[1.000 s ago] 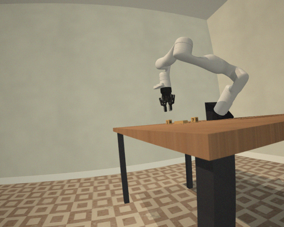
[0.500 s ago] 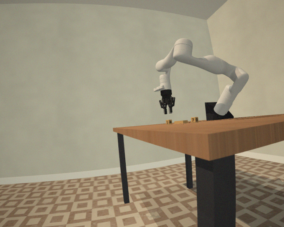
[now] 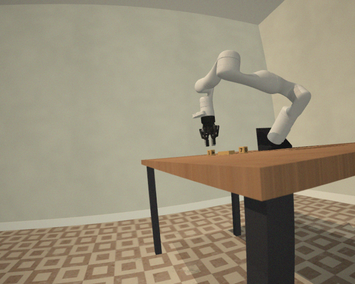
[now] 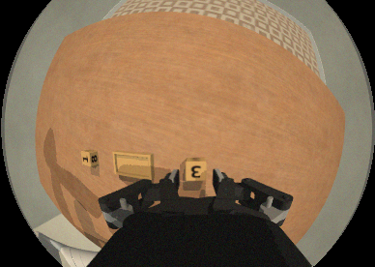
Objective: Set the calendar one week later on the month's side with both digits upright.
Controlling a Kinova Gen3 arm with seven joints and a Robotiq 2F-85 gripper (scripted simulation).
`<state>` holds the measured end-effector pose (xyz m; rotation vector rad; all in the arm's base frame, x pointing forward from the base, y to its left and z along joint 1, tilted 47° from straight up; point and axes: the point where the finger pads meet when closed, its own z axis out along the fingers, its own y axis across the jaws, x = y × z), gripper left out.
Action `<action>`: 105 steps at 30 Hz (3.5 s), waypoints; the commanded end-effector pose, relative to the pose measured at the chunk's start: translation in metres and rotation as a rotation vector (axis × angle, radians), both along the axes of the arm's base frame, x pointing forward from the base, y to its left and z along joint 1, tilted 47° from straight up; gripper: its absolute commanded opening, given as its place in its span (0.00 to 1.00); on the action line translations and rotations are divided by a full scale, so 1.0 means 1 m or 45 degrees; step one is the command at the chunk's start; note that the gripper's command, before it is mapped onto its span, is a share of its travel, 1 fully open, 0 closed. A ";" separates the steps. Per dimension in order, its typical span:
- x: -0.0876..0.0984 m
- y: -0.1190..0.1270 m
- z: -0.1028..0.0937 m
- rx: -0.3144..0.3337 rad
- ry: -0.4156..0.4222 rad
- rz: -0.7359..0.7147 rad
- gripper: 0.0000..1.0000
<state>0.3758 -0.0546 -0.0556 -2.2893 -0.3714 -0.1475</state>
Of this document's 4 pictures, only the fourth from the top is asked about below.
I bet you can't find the tan number cube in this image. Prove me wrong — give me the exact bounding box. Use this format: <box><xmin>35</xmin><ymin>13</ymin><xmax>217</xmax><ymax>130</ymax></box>
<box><xmin>81</xmin><ymin>150</ymin><xmax>99</xmax><ymax>167</ymax></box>
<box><xmin>186</xmin><ymin>158</ymin><xmax>207</xmax><ymax>181</ymax></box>

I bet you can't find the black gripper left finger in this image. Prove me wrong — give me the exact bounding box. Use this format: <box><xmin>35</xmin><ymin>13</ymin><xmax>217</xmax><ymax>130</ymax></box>
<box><xmin>98</xmin><ymin>169</ymin><xmax>185</xmax><ymax>229</ymax></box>

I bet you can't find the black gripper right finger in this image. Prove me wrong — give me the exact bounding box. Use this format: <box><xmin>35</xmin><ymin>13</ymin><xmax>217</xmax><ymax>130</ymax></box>
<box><xmin>212</xmin><ymin>169</ymin><xmax>294</xmax><ymax>226</ymax></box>

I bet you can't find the small tan open tray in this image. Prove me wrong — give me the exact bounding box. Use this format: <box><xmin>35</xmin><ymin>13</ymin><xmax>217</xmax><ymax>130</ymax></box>
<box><xmin>112</xmin><ymin>150</ymin><xmax>155</xmax><ymax>180</ymax></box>

